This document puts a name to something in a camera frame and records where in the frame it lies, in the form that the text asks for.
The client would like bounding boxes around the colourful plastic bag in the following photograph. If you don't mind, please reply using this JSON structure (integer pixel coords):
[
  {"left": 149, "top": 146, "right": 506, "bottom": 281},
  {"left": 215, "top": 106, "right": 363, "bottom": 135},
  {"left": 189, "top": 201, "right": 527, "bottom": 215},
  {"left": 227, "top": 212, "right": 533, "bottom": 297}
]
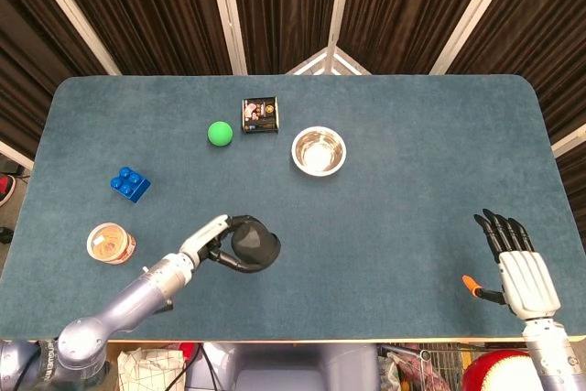
[{"left": 378, "top": 350, "right": 463, "bottom": 391}]

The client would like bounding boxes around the red shoe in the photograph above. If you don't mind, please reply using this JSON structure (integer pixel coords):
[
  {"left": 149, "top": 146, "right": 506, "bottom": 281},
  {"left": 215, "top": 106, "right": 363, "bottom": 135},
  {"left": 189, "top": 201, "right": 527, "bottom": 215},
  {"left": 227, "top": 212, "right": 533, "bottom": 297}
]
[{"left": 0, "top": 174, "right": 17, "bottom": 208}]

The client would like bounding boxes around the blue felt table cover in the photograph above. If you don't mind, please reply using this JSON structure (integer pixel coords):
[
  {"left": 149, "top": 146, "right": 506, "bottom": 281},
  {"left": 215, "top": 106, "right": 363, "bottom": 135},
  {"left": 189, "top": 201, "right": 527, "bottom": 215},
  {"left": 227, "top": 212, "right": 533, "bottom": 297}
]
[{"left": 0, "top": 73, "right": 586, "bottom": 344}]

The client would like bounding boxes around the dark grey bowl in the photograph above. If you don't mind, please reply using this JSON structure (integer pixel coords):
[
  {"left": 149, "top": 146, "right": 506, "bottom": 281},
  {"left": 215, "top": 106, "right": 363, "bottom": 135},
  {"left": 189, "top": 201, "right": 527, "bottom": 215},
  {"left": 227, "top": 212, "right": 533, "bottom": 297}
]
[{"left": 230, "top": 215, "right": 282, "bottom": 275}]

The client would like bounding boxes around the stainless steel bowl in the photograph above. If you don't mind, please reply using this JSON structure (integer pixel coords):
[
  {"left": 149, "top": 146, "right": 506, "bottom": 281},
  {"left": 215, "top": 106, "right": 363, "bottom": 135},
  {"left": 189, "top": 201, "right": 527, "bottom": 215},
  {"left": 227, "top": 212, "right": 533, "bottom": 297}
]
[{"left": 290, "top": 125, "right": 348, "bottom": 177}]

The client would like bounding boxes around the left white-black robot hand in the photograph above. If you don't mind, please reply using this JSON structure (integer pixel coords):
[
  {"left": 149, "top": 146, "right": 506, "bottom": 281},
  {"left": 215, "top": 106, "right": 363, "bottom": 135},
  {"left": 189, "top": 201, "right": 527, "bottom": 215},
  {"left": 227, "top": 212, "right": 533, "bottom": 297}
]
[{"left": 179, "top": 213, "right": 265, "bottom": 275}]

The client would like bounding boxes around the black printed food box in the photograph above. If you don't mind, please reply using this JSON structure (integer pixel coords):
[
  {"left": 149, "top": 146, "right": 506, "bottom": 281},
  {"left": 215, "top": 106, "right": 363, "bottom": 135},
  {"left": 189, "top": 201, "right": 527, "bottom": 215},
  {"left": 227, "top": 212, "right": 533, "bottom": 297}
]
[{"left": 241, "top": 95, "right": 281, "bottom": 135}]

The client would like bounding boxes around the orange food cup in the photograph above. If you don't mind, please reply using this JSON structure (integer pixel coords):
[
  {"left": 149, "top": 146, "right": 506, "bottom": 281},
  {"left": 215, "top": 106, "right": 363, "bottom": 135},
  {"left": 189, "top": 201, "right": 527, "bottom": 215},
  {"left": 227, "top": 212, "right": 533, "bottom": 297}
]
[{"left": 86, "top": 222, "right": 137, "bottom": 266}]

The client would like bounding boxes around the blue toy building block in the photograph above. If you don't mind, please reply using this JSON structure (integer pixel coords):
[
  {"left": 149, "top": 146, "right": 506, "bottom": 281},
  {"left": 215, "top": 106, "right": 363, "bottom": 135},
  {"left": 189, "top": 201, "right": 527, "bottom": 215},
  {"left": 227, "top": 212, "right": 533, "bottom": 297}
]
[{"left": 109, "top": 166, "right": 152, "bottom": 204}]

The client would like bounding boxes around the red and white ball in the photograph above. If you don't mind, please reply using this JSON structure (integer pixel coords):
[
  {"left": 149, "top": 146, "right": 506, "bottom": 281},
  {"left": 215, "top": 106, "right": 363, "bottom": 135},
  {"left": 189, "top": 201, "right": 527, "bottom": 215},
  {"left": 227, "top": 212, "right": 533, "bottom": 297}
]
[{"left": 461, "top": 349, "right": 546, "bottom": 391}]

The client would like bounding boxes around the metal wire cart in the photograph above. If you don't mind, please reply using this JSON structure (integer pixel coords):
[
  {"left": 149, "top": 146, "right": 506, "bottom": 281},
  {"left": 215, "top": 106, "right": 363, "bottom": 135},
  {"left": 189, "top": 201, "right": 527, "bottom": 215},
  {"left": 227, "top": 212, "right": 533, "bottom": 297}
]
[{"left": 379, "top": 342, "right": 532, "bottom": 391}]

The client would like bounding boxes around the brown pleated curtain panel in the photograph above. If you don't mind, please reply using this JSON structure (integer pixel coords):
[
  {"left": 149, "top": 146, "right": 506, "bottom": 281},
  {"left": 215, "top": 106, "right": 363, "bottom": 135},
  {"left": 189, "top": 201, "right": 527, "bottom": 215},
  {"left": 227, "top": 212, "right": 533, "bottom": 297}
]
[
  {"left": 556, "top": 147, "right": 586, "bottom": 202},
  {"left": 228, "top": 0, "right": 342, "bottom": 75},
  {"left": 450, "top": 0, "right": 586, "bottom": 145},
  {"left": 43, "top": 0, "right": 234, "bottom": 76},
  {"left": 338, "top": 0, "right": 500, "bottom": 75},
  {"left": 0, "top": 0, "right": 109, "bottom": 161}
]

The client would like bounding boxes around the lavender robot base body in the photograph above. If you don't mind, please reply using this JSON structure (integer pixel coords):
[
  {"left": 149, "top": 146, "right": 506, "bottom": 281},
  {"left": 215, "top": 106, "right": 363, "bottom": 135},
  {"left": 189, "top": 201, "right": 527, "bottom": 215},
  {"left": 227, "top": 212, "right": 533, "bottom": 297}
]
[{"left": 190, "top": 342, "right": 381, "bottom": 391}]

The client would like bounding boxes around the right white-black robot hand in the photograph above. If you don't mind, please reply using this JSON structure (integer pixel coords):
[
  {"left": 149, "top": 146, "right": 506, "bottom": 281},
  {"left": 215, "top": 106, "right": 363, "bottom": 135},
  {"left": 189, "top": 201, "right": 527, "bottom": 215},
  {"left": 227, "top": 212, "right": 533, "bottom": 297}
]
[{"left": 461, "top": 208, "right": 562, "bottom": 320}]

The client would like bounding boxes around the white checked cloth bag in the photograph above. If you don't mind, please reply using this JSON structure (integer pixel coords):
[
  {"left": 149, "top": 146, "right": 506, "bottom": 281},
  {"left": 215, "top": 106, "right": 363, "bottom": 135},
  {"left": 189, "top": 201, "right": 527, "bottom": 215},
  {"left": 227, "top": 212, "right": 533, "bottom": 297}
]
[{"left": 116, "top": 347, "right": 187, "bottom": 391}]

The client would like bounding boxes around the green rubber ball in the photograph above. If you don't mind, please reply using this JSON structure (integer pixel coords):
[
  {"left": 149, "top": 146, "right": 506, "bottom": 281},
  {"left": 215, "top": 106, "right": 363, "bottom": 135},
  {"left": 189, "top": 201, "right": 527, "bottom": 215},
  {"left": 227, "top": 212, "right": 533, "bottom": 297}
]
[{"left": 207, "top": 120, "right": 234, "bottom": 148}]

